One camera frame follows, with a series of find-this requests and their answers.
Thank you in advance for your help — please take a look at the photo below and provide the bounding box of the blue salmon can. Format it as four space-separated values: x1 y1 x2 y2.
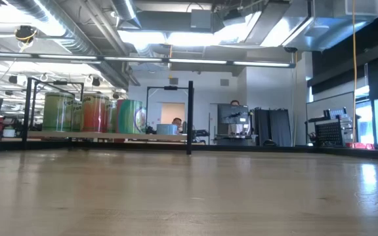
156 123 179 136

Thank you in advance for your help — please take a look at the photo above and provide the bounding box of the green chicken soup can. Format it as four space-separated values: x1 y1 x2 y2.
115 99 148 135

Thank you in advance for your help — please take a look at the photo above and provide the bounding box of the orange and tan can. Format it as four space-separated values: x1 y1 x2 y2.
81 92 110 134

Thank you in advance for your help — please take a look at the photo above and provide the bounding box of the green pears can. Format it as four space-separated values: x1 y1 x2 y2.
72 100 84 132

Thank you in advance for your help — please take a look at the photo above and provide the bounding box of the green vegetable can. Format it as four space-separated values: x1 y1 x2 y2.
42 92 75 132

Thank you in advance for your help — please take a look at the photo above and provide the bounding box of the black monitor screen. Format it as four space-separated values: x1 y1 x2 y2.
217 104 250 125

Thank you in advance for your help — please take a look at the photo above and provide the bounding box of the long ceiling light bar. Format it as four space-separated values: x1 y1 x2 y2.
0 51 297 69

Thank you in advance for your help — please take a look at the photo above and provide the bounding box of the dark grey curtain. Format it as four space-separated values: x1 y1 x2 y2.
253 107 294 148

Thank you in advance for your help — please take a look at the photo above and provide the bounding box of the grey ceiling box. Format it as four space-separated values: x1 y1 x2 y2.
190 9 213 30

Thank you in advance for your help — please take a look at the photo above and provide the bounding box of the white board panel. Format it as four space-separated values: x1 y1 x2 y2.
305 91 355 124

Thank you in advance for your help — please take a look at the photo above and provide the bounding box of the black pegboard rack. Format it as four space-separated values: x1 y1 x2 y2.
306 107 361 148

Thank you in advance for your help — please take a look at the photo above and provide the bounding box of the red bin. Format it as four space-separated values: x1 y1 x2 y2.
345 142 376 151

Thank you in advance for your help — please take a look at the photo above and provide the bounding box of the silver spiral ceiling duct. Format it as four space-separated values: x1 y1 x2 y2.
5 0 131 90

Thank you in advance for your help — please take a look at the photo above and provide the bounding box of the square metal ventilation duct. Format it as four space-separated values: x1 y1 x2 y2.
259 0 378 52

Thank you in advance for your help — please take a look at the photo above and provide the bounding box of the yellow hanging cable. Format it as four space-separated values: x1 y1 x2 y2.
351 0 358 145

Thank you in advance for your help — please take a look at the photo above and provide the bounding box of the black yellow ceiling cable reel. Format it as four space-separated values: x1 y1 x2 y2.
14 25 39 44

